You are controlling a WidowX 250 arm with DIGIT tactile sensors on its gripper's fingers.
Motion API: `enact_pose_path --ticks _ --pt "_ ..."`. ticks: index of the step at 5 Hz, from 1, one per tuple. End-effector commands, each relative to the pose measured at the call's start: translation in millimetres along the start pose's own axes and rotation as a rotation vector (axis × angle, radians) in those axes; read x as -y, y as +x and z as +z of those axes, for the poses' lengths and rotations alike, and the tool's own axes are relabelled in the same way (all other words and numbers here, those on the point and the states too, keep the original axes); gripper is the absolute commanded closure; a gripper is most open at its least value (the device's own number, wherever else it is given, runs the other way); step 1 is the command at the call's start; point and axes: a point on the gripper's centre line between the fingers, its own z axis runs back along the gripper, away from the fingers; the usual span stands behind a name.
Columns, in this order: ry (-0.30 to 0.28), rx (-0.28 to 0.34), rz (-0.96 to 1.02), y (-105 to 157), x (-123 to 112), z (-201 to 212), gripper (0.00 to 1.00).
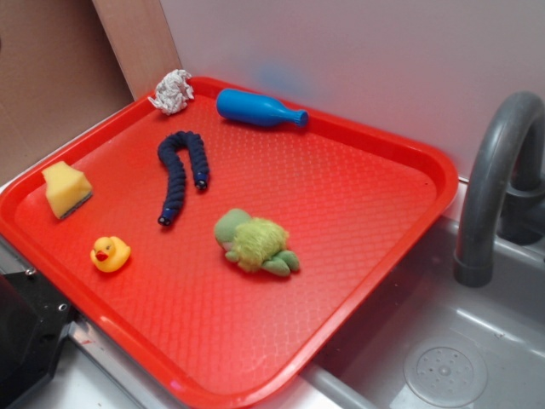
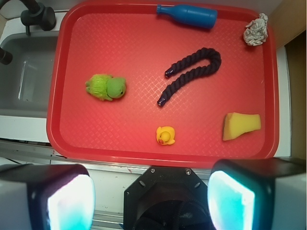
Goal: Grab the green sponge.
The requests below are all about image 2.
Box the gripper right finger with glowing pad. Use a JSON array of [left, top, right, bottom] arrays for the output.
[[207, 158, 307, 230]]

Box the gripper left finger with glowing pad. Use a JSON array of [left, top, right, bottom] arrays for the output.
[[0, 164, 95, 230]]

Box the yellow sponge wedge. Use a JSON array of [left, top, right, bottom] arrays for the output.
[[223, 112, 261, 141]]

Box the green fuzzy sponge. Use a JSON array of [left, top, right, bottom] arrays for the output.
[[85, 74, 127, 101]]

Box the yellow rubber duck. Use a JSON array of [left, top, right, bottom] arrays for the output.
[[156, 126, 175, 145]]

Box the grey toy sink basin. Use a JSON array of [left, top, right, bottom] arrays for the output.
[[0, 31, 59, 118]]

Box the red plastic tray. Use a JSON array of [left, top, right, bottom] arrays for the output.
[[47, 0, 279, 168]]

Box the crumpled grey white cloth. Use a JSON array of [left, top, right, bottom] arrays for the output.
[[243, 13, 268, 46]]

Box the black toy faucet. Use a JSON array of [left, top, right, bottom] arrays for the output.
[[20, 0, 57, 36]]

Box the blue plastic bottle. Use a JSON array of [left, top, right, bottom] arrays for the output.
[[156, 4, 218, 29]]

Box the dark purple twisted rope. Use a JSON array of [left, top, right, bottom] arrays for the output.
[[156, 47, 222, 108]]

